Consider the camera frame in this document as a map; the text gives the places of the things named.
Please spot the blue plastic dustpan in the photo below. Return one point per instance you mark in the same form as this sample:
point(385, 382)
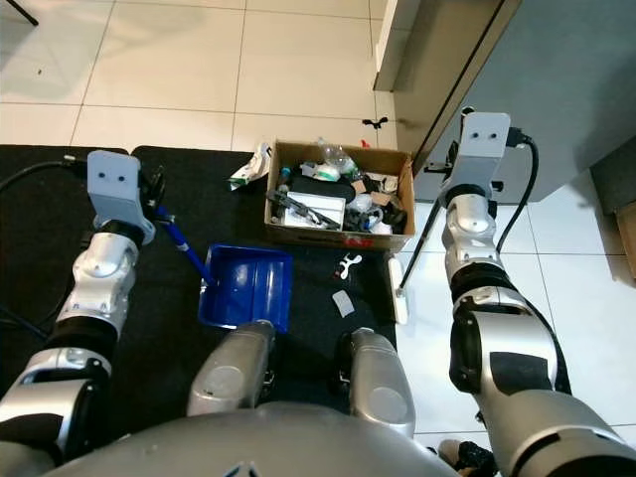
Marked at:
point(248, 288)

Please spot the small white paper scrap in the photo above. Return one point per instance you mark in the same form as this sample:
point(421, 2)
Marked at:
point(344, 304)

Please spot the grey cabinet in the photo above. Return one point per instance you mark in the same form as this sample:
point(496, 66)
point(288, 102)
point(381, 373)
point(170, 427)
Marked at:
point(576, 70)

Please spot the white and red small item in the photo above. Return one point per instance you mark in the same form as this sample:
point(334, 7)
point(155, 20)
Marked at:
point(349, 265)

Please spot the clear plastic bottle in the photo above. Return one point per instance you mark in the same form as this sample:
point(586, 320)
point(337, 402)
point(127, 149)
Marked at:
point(336, 154)

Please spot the brown wooden cabinet panel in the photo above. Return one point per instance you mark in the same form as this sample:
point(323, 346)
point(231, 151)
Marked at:
point(442, 70)

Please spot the black chair leg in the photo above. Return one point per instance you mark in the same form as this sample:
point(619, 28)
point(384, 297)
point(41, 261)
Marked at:
point(22, 12)

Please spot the silver left robot leg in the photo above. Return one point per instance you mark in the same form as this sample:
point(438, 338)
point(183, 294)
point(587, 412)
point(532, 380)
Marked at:
point(234, 373)

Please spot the silver robot leg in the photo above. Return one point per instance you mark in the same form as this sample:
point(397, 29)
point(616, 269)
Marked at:
point(234, 373)
point(378, 388)

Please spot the small black clip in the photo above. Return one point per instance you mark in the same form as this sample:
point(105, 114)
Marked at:
point(376, 123)

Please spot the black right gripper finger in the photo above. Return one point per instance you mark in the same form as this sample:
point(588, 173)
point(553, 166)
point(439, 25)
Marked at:
point(451, 148)
point(436, 167)

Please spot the white cabinet panel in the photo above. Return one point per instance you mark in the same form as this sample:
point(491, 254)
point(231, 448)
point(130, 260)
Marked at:
point(393, 40)

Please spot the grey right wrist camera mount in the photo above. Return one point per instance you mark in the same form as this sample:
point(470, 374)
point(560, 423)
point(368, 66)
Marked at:
point(487, 149)

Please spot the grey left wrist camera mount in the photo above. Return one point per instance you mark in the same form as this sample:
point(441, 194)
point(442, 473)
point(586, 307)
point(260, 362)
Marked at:
point(114, 189)

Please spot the cardboard box of rubbish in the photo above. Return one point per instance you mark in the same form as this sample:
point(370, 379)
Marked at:
point(333, 238)

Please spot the green and white wrapper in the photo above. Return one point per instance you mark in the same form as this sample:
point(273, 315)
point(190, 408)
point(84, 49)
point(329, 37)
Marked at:
point(253, 167)

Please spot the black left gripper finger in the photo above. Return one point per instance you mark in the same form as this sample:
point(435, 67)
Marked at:
point(164, 213)
point(153, 174)

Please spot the black floor mat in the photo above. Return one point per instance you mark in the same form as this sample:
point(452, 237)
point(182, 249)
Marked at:
point(50, 248)
point(308, 288)

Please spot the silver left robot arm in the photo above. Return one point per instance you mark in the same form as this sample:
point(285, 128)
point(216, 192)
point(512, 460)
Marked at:
point(101, 278)

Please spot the silver right robot leg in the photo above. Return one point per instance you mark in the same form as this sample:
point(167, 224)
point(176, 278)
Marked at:
point(378, 388)

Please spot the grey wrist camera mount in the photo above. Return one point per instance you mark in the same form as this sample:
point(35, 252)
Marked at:
point(114, 189)
point(487, 149)

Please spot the silver robot torso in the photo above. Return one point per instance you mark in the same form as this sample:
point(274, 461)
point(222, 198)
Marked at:
point(278, 447)

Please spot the white flat carton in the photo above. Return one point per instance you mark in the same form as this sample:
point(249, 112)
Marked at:
point(316, 207)

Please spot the brown cardboard carton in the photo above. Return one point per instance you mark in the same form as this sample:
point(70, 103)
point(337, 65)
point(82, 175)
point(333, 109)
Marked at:
point(628, 238)

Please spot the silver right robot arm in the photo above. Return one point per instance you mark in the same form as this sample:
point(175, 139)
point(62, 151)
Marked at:
point(507, 343)

